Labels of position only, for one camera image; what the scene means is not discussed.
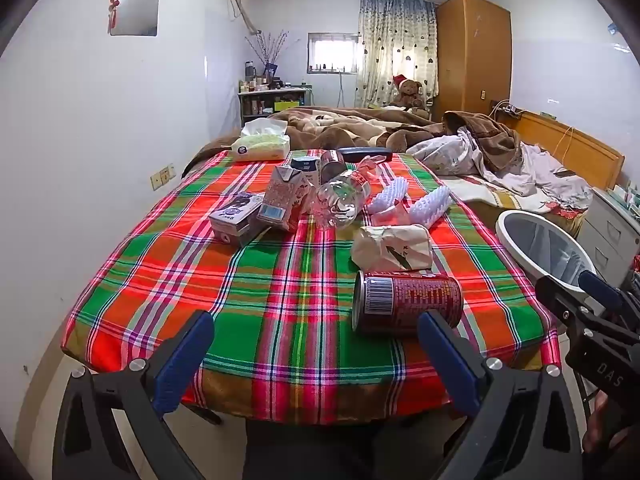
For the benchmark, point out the wooden wardrobe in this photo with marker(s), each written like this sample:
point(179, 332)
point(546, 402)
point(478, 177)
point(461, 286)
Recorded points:
point(470, 50)

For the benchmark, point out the crumpled white tissue pack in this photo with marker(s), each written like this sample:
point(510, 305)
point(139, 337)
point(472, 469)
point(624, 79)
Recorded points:
point(390, 247)

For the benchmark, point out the pink white drink carton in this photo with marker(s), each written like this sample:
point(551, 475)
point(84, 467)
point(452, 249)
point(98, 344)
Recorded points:
point(282, 200)

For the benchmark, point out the window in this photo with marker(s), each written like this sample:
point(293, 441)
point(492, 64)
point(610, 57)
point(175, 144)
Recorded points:
point(332, 52)

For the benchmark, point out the air conditioner pipe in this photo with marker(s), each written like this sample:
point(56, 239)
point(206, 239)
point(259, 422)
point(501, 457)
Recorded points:
point(245, 10)

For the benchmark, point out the person's right hand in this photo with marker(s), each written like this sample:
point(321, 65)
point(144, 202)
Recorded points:
point(596, 425)

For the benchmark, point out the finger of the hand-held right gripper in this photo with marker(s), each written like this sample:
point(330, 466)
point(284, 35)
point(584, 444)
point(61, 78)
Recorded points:
point(565, 305)
point(600, 285)

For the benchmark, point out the white trash bin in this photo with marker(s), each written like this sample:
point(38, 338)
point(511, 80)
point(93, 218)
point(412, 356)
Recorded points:
point(505, 230)

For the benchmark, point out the brown teddy bear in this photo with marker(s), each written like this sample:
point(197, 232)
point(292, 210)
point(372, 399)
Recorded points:
point(407, 92)

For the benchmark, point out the grey bedside cabinet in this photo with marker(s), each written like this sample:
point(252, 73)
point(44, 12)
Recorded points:
point(605, 230)

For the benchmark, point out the wall mirror panel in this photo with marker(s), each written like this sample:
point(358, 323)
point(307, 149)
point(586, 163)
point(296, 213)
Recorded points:
point(137, 7)

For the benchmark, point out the cream printed bed sheet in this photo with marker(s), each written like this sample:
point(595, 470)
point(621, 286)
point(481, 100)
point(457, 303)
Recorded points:
point(490, 195)

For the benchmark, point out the group of cosmetic bottles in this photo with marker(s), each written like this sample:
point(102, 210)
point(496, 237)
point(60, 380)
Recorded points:
point(255, 80)

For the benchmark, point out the plaid tablecloth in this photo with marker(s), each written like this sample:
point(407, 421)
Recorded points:
point(250, 285)

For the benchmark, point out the grey blue milk carton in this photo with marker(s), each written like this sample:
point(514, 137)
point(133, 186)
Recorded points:
point(235, 220)

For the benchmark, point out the red drink can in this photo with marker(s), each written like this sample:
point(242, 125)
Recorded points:
point(332, 165)
point(415, 300)

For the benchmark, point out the white shelf unit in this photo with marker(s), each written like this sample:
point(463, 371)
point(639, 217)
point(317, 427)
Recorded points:
point(272, 105)

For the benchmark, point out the brown blanket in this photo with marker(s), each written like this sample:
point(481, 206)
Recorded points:
point(350, 130)

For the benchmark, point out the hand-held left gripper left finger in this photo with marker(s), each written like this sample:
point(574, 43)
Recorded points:
point(185, 355)

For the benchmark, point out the red hanging ornament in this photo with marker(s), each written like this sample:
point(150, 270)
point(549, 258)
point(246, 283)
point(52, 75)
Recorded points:
point(116, 7)

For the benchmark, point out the clear plastic bottle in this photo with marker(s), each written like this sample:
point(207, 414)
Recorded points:
point(340, 200)

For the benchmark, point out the wall socket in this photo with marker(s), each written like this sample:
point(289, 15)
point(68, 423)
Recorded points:
point(163, 176)

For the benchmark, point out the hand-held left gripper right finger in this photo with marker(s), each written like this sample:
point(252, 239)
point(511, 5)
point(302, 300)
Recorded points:
point(445, 355)

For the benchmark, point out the clear plastic jelly cup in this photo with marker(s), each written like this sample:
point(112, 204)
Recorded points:
point(372, 166)

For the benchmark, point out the white printed quilt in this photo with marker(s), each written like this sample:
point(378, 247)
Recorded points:
point(540, 175)

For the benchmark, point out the blue white paper cup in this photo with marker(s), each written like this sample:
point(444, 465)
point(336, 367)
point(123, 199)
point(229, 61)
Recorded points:
point(306, 170)

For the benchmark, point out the patterned curtain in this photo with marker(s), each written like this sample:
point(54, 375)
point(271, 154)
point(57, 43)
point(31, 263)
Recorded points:
point(390, 45)

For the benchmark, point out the green white tissue pack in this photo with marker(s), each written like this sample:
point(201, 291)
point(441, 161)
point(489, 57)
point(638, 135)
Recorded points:
point(260, 142)

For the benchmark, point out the wooden headboard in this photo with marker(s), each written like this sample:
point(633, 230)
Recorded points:
point(585, 152)

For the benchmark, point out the black glasses case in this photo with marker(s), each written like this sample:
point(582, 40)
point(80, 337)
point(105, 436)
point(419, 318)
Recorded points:
point(365, 154)

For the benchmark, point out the dried branches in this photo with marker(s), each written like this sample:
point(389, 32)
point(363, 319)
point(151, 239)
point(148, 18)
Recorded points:
point(267, 47)

